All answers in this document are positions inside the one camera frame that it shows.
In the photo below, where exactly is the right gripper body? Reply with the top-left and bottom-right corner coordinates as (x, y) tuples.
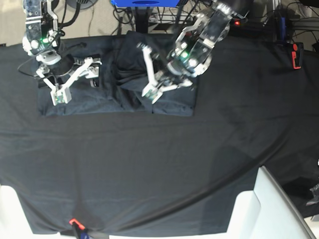
(21, 0), (75, 77)

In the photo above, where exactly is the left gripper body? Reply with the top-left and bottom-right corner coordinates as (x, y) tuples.
(165, 4), (231, 80)

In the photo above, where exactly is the dark grey T-shirt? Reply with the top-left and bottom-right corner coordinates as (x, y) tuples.
(37, 31), (197, 117)

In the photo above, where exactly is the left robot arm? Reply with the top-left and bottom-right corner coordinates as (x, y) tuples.
(137, 0), (249, 104)

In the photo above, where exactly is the black stand column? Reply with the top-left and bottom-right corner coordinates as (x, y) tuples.
(132, 7), (153, 34)

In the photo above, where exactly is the white power strip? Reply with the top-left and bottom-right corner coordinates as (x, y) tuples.
(148, 12), (196, 24)

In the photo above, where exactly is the round grey floor base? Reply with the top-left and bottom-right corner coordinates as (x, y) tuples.
(66, 0), (97, 9)

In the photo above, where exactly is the blue plastic box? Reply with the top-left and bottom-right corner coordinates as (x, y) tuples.
(110, 0), (179, 7)

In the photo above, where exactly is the black table cloth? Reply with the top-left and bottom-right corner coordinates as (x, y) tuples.
(0, 37), (319, 237)

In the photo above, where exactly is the orange black clamp right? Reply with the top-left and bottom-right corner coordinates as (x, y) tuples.
(292, 42), (304, 70)

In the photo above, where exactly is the white foam block left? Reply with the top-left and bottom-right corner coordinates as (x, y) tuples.
(0, 185), (61, 239)

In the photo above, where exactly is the white foam block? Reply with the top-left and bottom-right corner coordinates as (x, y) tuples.
(205, 166), (316, 239)
(0, 185), (61, 239)

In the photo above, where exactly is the orange blue clamp bottom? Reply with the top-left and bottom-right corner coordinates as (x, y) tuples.
(69, 218), (90, 239)

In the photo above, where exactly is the white foam block right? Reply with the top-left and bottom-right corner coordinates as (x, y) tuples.
(205, 166), (316, 239)

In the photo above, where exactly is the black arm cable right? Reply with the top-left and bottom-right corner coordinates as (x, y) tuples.
(57, 0), (83, 28)

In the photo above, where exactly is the blue clamp handle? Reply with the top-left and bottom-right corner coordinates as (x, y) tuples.
(275, 17), (286, 44)

